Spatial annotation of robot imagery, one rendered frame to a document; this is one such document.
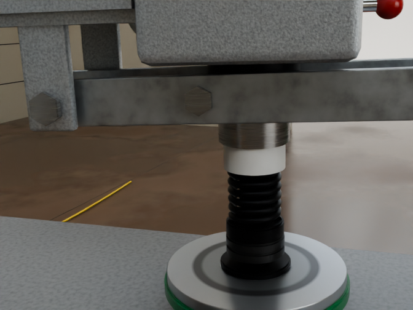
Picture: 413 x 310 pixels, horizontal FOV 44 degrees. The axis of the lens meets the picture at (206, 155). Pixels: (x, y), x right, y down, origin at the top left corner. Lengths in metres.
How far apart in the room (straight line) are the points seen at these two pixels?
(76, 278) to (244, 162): 0.32
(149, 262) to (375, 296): 0.31
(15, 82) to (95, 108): 6.84
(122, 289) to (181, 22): 0.38
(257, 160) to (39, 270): 0.39
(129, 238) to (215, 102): 0.40
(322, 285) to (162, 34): 0.32
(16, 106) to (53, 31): 6.87
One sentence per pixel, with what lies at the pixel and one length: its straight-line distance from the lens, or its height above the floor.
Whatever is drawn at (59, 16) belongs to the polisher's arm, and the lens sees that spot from 0.52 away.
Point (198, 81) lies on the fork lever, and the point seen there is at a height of 1.12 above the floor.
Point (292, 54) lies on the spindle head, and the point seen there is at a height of 1.15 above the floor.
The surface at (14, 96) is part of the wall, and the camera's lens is 7.37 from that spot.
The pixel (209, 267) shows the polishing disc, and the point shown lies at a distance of 0.62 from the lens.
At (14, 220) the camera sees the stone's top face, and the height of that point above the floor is 0.84.
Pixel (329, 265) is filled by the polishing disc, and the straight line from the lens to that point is 0.64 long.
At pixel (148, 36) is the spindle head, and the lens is 0.47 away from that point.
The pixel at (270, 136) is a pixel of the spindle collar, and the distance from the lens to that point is 0.54.
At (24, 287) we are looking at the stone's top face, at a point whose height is 0.84.
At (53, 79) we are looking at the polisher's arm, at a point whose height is 1.13.
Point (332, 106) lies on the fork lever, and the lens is 0.51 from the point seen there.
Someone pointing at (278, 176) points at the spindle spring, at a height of 1.01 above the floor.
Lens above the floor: 1.18
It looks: 14 degrees down
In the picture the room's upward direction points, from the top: 2 degrees counter-clockwise
